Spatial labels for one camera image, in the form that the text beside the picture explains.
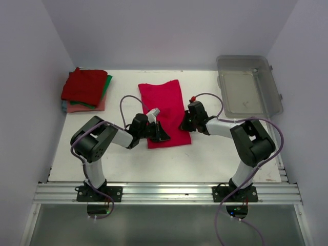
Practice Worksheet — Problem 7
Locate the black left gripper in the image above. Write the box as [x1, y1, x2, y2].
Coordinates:
[138, 120, 170, 141]

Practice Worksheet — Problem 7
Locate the crimson pink t shirt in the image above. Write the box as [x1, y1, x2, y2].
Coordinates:
[138, 79, 192, 149]

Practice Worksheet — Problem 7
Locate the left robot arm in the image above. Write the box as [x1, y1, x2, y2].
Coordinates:
[70, 112, 171, 201]

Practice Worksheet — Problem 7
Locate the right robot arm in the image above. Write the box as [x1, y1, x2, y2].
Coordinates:
[180, 100, 276, 201]

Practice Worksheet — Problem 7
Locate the clear plastic bin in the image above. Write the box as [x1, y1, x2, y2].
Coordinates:
[216, 55, 283, 118]

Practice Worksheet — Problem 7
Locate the green folded shirt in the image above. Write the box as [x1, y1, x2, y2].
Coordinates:
[70, 75, 112, 110]

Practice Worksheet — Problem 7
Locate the dark red folded shirt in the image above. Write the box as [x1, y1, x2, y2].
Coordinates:
[61, 67, 108, 106]

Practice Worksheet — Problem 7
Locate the salmon pink folded shirt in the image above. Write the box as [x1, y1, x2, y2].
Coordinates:
[67, 98, 106, 113]

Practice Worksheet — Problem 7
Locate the light blue folded shirt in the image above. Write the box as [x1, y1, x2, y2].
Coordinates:
[61, 100, 67, 113]

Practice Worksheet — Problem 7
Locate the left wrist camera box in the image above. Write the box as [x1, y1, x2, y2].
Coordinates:
[146, 108, 160, 124]

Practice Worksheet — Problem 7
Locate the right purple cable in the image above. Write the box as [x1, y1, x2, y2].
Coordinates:
[194, 92, 285, 246]

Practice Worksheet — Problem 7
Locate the purple cable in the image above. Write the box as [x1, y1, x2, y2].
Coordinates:
[69, 95, 151, 220]
[194, 92, 285, 246]

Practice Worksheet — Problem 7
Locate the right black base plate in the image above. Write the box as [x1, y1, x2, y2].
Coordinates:
[211, 186, 259, 203]

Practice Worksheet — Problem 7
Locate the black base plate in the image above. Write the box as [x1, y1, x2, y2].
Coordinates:
[211, 186, 259, 203]
[74, 186, 123, 202]

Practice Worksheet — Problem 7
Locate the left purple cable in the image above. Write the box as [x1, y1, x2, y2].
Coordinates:
[69, 95, 151, 220]

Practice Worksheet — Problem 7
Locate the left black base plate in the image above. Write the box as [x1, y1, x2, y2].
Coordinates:
[74, 186, 123, 202]

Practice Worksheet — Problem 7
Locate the aluminium mounting rail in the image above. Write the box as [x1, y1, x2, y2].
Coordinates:
[33, 182, 302, 205]

